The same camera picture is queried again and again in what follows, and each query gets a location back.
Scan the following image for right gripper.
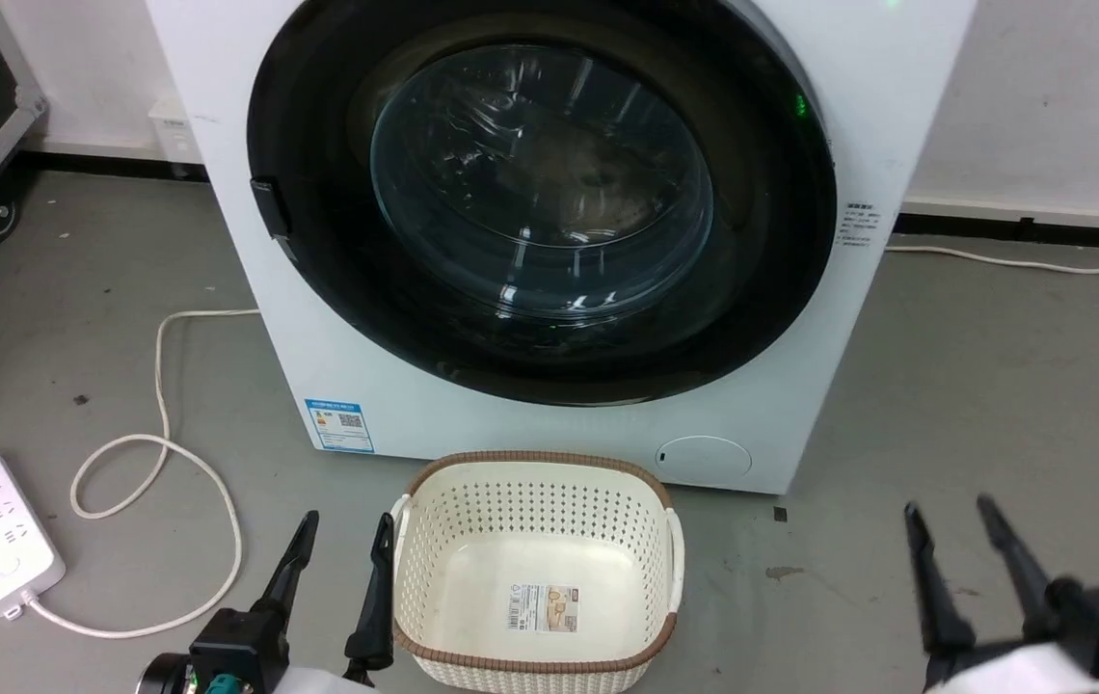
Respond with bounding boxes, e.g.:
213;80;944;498
902;494;1099;694

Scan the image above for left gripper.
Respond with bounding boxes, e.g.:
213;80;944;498
135;510;398;694

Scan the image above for white front-load washing machine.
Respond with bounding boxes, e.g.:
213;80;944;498
146;0;978;495

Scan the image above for round black washing machine door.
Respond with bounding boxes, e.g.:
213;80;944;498
247;0;838;407

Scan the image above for blue energy label sticker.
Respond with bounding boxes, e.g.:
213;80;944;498
305;398;376;454

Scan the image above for cream perforated laundry basket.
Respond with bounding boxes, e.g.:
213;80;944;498
389;450;685;694

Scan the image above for white power strip cable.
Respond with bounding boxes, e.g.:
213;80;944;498
21;308;261;640

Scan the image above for white cable along wall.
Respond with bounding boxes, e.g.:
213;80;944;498
885;245;1099;276

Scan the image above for white wall socket box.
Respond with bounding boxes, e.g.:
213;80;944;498
148;94;202;165

